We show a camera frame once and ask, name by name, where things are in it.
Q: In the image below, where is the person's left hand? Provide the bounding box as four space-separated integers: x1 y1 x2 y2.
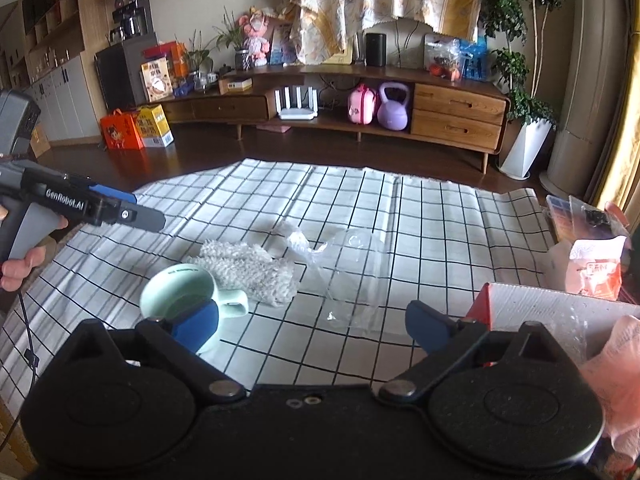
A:
0 246 46 292

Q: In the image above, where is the orange gift box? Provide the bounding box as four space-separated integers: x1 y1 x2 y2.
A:
144 41 190 79
99 108 146 151

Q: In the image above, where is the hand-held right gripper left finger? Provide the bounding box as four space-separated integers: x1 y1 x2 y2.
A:
70 299 247 403

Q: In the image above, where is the pink toy case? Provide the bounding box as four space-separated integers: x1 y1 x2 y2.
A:
347 83 379 125

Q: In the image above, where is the orange white packet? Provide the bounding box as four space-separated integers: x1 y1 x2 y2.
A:
564 235 629 302

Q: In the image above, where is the yellow curtain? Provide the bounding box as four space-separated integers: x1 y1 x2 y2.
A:
584 57 640 222

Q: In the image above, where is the small cardboard box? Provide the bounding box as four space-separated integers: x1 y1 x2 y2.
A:
218 77 254 95

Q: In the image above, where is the wooden TV cabinet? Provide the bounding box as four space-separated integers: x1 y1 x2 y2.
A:
155 64 512 176

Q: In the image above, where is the black coffee machine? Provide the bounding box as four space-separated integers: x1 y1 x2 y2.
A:
108 0 154 44

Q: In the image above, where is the bubble wrap sheet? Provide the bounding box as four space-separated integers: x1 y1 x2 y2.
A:
187 239 297 307

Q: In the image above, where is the pink plush doll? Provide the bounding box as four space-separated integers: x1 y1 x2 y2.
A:
238 6 274 67

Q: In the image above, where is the small green potted plant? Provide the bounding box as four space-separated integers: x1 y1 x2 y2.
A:
184 29 219 92

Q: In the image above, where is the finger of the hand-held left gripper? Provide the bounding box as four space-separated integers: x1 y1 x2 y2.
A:
87 184 167 234

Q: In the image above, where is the plastic bag of fruit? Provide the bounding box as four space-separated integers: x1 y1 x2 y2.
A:
423 33 464 80

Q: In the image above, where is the blue plastic package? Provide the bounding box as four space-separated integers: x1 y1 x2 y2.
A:
457 36 489 81

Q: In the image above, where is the white router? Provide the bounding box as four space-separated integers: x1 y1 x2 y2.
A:
273 85 321 121

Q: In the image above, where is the beige tower air conditioner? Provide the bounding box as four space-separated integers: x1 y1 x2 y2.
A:
539 0 634 207

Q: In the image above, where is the mint green mug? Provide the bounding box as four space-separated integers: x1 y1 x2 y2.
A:
139 262 250 356

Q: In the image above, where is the white wall cabinet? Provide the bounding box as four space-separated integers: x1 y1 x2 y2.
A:
0 0 102 162

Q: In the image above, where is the black mini fridge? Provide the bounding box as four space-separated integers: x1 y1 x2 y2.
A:
94 33 161 112

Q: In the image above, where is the yellow carton box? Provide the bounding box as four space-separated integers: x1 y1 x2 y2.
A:
135 103 175 149

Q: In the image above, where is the tall green houseplant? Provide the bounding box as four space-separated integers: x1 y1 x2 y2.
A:
481 0 572 127

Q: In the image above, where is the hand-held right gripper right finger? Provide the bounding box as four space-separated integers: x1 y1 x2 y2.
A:
377 299 576 404

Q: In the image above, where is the potted plant striped pot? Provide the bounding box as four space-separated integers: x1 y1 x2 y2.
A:
212 6 256 72

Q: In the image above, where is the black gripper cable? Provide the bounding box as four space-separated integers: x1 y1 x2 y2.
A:
0 287 41 453

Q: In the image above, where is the yellow snack box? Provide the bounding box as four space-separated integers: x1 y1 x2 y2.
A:
139 57 175 104

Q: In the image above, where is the clear plastic bag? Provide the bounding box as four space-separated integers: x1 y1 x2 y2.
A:
272 220 402 337

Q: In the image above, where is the purple kettlebell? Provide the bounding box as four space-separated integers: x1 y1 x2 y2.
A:
377 82 414 132

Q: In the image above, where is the white planter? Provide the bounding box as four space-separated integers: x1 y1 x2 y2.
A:
499 119 554 180

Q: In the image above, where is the red box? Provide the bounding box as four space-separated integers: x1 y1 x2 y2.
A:
462 281 640 377

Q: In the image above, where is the clear plastic storage case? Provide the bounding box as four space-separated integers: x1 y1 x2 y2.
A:
544 193 631 244

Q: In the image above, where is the black white checkered tablecloth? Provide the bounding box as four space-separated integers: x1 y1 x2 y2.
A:
0 157 567 411

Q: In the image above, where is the black speaker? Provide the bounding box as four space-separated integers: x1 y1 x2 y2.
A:
364 32 389 68

